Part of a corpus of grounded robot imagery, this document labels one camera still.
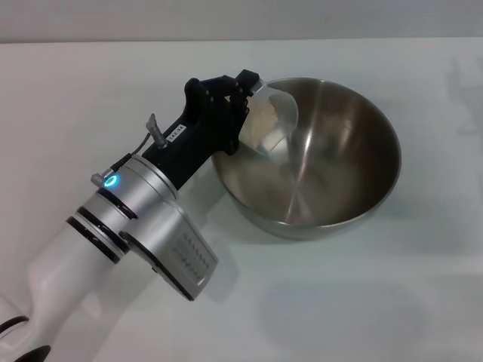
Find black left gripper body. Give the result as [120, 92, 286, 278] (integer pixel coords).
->
[142, 77, 232, 190]

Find beige rice grains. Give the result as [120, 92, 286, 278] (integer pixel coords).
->
[258, 94, 285, 124]

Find clear plastic measuring cup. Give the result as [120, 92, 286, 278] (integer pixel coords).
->
[238, 81, 300, 152]

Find stainless steel mixing bowl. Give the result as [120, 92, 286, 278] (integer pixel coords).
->
[211, 78, 402, 241]

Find grey gripper cable with plugs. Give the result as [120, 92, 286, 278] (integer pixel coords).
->
[90, 112, 169, 186]

